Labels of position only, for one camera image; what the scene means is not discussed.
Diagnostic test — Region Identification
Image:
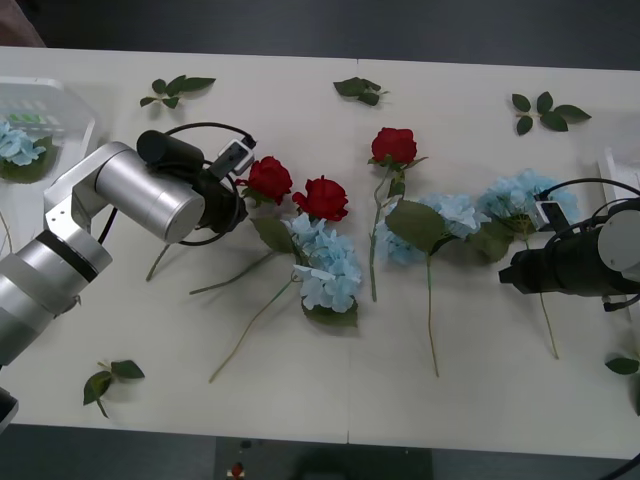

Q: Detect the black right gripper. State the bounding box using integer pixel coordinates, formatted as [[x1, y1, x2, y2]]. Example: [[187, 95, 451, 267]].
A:
[[498, 243, 566, 297]]

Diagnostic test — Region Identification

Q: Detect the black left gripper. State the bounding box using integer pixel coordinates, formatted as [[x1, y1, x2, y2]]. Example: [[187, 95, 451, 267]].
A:
[[202, 169, 250, 237]]

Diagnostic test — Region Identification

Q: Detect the red rose with green stem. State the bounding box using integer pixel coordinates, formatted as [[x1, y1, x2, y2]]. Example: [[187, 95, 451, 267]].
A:
[[188, 174, 350, 296], [367, 126, 430, 303], [144, 155, 297, 283]]

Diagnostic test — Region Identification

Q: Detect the pale blue flower with stem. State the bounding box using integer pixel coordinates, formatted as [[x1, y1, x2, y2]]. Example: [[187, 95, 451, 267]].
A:
[[0, 119, 59, 254], [208, 212, 364, 385], [373, 192, 494, 379], [469, 168, 581, 360]]

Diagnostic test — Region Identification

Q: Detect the loose green leaf twig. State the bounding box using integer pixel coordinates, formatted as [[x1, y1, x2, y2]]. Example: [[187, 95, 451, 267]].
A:
[[139, 75, 217, 110], [82, 358, 146, 420], [510, 91, 593, 136], [604, 344, 640, 376], [333, 76, 390, 107]]

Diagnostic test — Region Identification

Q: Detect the translucent white shallow box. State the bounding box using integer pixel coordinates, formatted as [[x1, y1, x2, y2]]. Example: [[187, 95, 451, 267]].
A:
[[0, 77, 99, 187]]

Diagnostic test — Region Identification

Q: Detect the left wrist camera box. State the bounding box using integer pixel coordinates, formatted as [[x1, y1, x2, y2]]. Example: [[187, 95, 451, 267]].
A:
[[208, 141, 254, 176]]

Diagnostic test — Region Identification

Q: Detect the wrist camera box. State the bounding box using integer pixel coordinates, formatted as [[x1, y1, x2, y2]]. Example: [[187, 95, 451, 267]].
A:
[[208, 141, 254, 176], [533, 198, 571, 234]]

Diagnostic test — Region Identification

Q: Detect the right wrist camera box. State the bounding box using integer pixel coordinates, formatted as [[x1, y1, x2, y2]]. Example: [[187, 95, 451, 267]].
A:
[[533, 198, 571, 234]]

